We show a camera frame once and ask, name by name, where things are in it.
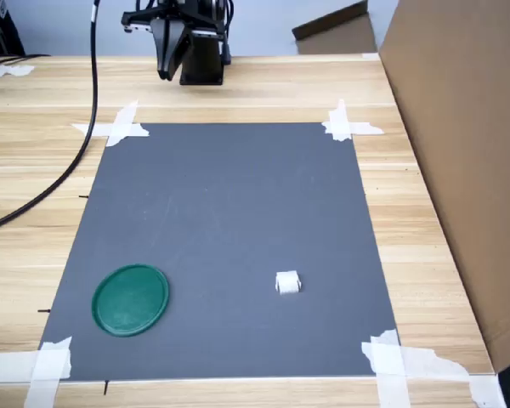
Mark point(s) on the small white plastic terminal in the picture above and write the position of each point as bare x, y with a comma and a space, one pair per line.
288, 284

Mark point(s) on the round green lid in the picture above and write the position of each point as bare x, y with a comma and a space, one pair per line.
129, 302

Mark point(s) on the white masking tape strip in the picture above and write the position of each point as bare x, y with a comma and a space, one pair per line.
339, 121
47, 374
365, 128
91, 129
446, 367
123, 123
389, 365
13, 365

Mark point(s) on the small brown cardboard flap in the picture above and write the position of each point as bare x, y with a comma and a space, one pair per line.
336, 36

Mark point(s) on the crumpled white tape piece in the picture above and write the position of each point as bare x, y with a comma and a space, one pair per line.
8, 70

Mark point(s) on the dark grey mat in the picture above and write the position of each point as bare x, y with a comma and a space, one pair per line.
229, 204

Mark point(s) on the small white tape piece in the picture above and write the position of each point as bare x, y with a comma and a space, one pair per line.
370, 55

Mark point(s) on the large brown cardboard panel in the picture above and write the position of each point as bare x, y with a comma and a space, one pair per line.
463, 149

